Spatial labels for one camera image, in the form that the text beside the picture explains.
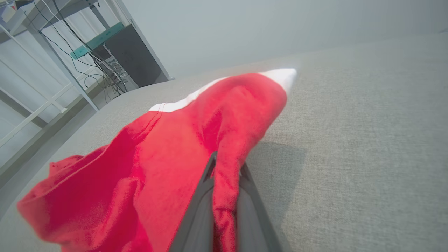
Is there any teal bar on shelf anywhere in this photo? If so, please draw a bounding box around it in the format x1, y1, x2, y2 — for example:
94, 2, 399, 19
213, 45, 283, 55
70, 22, 126, 60

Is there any white metal shelf frame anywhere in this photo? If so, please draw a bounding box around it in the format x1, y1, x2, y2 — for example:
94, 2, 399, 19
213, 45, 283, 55
0, 0, 175, 149

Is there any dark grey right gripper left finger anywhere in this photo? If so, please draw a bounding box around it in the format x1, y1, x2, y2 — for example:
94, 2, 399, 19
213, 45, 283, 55
169, 151, 218, 252

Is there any grey fabric sofa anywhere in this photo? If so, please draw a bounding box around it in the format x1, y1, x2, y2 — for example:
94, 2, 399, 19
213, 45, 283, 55
0, 33, 448, 252

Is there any black computer tower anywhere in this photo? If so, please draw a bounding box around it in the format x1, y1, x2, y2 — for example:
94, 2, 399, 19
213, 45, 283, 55
101, 24, 173, 92

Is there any bundle of black cables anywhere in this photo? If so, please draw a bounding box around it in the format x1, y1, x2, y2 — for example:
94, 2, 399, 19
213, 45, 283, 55
31, 0, 128, 103

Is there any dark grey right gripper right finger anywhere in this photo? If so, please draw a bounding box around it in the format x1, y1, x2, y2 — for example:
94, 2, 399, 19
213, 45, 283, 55
236, 163, 282, 252

